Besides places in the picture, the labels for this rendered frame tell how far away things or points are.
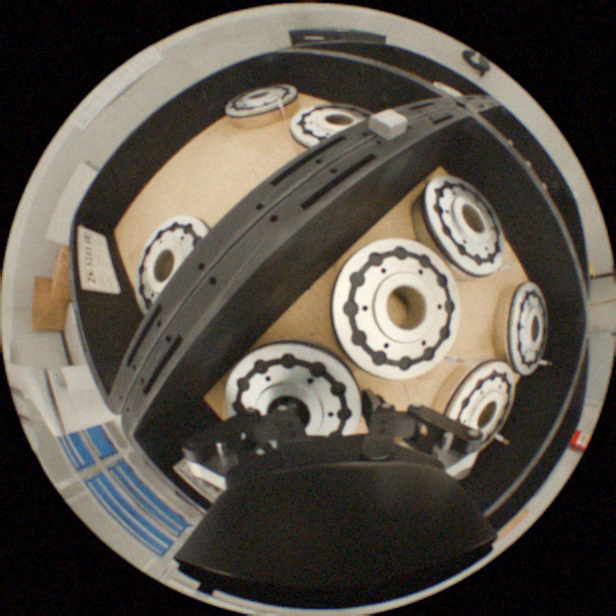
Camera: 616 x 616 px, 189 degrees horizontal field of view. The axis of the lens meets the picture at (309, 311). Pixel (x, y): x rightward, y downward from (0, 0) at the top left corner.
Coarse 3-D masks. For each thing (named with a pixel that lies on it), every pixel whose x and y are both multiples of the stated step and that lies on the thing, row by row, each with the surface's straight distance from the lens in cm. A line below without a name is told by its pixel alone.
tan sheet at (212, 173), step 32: (224, 128) 35; (256, 128) 31; (288, 128) 29; (192, 160) 32; (224, 160) 28; (256, 160) 26; (288, 160) 24; (160, 192) 32; (192, 192) 27; (224, 192) 24; (128, 224) 35; (160, 224) 28; (128, 256) 32
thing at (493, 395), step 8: (488, 392) 21; (496, 392) 22; (480, 400) 21; (488, 400) 21; (496, 400) 22; (480, 408) 21; (496, 408) 23; (472, 416) 20; (496, 416) 24; (472, 424) 21; (488, 424) 23
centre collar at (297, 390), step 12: (276, 384) 14; (288, 384) 14; (300, 384) 15; (264, 396) 15; (276, 396) 15; (300, 396) 14; (312, 396) 14; (264, 408) 15; (312, 408) 15; (312, 420) 15; (312, 432) 16
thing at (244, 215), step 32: (352, 128) 12; (320, 160) 10; (256, 192) 9; (288, 192) 9; (224, 224) 9; (192, 256) 9; (192, 288) 9; (160, 320) 10; (128, 352) 12; (96, 384) 18; (128, 384) 13
